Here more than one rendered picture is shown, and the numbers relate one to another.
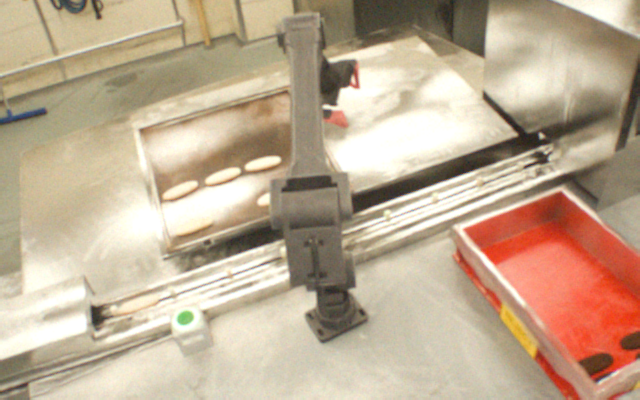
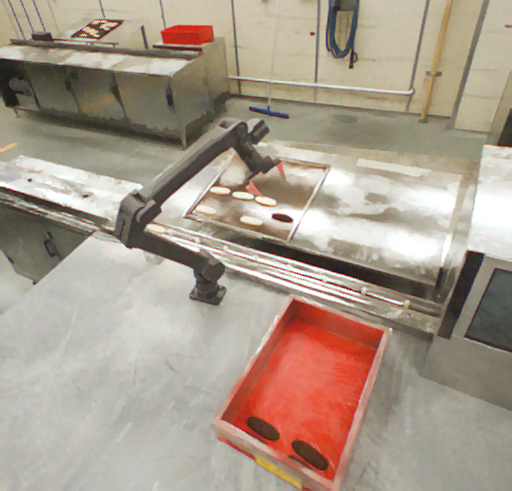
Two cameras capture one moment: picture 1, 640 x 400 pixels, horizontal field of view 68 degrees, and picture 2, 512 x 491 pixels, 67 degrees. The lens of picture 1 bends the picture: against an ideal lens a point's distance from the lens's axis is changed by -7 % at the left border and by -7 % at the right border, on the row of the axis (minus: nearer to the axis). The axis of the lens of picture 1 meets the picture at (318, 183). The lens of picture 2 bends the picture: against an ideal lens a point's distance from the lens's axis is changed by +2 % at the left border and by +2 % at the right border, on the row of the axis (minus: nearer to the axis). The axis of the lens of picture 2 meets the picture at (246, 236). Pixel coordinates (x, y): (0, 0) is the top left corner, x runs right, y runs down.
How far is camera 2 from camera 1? 0.86 m
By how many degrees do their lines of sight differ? 37
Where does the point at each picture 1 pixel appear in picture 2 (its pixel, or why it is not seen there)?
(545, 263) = (330, 363)
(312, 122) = (170, 174)
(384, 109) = (364, 211)
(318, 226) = (128, 217)
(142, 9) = (386, 71)
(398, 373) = (193, 336)
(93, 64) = (336, 99)
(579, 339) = (279, 412)
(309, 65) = (202, 147)
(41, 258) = not seen: hidden behind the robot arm
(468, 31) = not seen: outside the picture
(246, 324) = (179, 267)
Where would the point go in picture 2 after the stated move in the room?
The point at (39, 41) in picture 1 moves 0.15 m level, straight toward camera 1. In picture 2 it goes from (309, 68) to (307, 72)
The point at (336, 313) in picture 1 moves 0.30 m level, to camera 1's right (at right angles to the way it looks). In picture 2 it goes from (199, 287) to (260, 333)
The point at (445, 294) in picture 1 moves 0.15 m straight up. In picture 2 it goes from (260, 326) to (258, 296)
